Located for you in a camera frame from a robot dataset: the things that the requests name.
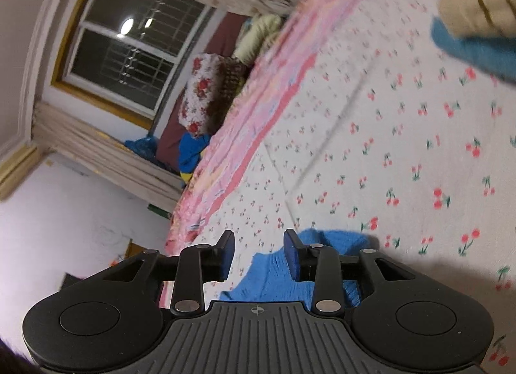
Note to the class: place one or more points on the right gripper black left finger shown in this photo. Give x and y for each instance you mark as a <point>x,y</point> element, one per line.
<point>198,265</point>

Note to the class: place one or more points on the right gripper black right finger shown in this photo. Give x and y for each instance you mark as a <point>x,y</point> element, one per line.
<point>320,264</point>

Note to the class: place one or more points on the blue striped knit sweater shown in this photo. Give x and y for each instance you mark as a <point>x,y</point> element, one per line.
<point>269,279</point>

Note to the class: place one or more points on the blue yellow garment on bed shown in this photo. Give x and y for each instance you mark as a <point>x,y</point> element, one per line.
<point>190,153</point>

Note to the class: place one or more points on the blue plastic bag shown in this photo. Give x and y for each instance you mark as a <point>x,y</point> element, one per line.
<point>146,148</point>

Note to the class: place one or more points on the cherry print white bedsheet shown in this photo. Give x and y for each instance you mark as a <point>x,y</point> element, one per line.
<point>390,136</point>

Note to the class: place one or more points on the red floral pillow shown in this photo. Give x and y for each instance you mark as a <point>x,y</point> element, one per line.
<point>209,93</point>

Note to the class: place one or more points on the beige curtain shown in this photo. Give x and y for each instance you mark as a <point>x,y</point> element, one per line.
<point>94,138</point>

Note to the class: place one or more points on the window with metal grille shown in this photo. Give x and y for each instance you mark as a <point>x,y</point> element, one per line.
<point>125,56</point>

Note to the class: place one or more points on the pale green pillow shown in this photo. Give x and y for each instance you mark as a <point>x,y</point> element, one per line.
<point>261,32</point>

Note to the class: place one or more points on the teal folded sweater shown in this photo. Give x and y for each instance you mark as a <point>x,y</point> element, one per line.
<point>492,55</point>

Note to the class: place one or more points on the pink striped blanket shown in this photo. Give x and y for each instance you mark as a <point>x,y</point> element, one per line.
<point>274,80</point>

